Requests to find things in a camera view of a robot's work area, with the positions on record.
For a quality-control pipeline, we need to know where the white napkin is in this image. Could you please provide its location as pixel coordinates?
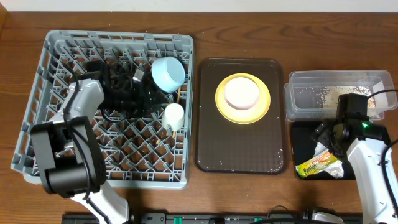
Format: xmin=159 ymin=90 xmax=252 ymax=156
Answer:
xmin=314 ymin=142 xmax=344 ymax=179

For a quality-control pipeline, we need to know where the green yellow snack wrapper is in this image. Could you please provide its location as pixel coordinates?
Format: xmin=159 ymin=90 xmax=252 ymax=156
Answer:
xmin=295 ymin=149 xmax=338 ymax=177

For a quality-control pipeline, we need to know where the rice food waste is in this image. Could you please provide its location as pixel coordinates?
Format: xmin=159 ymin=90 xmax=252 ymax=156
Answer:
xmin=298 ymin=85 xmax=376 ymax=110

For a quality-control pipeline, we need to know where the light blue bowl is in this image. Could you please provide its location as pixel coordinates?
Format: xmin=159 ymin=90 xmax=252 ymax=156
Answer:
xmin=151 ymin=57 xmax=185 ymax=93

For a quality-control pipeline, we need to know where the white cup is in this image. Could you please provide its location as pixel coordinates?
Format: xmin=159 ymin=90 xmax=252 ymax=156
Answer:
xmin=161 ymin=103 xmax=185 ymax=131

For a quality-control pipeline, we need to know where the yellow plate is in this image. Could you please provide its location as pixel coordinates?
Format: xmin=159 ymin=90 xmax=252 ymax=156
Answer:
xmin=215 ymin=73 xmax=271 ymax=124

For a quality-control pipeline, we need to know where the pink small bowl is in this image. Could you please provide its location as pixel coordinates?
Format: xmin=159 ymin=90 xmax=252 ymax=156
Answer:
xmin=224 ymin=77 xmax=260 ymax=110

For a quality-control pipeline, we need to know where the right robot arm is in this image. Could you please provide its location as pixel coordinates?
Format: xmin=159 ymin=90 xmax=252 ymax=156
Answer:
xmin=312 ymin=119 xmax=397 ymax=223

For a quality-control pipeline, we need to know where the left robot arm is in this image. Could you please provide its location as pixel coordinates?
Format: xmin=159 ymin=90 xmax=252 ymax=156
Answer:
xmin=30 ymin=78 xmax=132 ymax=223

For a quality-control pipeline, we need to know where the black waste tray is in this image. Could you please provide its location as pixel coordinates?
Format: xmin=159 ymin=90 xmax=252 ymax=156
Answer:
xmin=290 ymin=121 xmax=355 ymax=180

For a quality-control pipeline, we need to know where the clear plastic waste bin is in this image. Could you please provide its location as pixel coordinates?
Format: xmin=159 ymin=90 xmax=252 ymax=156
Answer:
xmin=284 ymin=70 xmax=394 ymax=122

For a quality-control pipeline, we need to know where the grey dishwasher rack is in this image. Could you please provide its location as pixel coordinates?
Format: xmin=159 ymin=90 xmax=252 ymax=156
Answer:
xmin=11 ymin=30 xmax=194 ymax=190

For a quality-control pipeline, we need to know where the dark brown serving tray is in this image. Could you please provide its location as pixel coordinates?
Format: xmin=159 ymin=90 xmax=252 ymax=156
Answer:
xmin=194 ymin=58 xmax=289 ymax=175

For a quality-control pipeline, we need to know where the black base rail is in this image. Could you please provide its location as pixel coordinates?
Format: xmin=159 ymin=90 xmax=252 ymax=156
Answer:
xmin=61 ymin=212 xmax=363 ymax=224

